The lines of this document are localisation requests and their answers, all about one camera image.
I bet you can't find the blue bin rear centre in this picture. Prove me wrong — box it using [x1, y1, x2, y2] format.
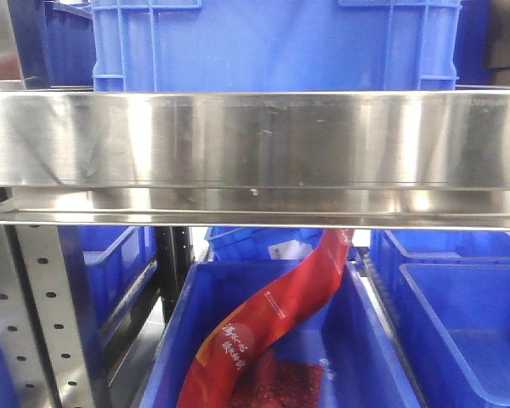
[205, 226, 324, 261]

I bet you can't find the blue bin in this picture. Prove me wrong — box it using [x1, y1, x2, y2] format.
[78, 225, 158, 331]
[396, 264, 510, 407]
[140, 260, 420, 407]
[369, 229, 510, 290]
[205, 226, 324, 261]

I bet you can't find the blue bin rear right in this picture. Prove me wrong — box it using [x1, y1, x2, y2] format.
[369, 229, 510, 290]

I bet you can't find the blue bin lower left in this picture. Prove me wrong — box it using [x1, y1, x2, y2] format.
[78, 225, 158, 331]

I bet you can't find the blue bin lower centre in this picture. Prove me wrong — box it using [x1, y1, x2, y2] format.
[140, 260, 420, 407]

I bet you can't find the blue bin lower right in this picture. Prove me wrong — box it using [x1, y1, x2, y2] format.
[396, 264, 510, 407]

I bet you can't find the stainless steel shelf rack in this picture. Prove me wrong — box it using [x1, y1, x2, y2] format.
[0, 88, 510, 230]

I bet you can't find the red snack bag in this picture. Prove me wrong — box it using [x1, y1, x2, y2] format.
[177, 229, 354, 407]

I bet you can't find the large blue crate upper shelf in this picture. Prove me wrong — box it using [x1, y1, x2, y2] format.
[91, 1, 461, 92]

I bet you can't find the perforated steel upright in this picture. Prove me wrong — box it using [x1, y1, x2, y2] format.
[0, 225, 111, 407]

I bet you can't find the blue crate upper left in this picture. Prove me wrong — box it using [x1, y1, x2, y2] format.
[43, 1, 96, 87]

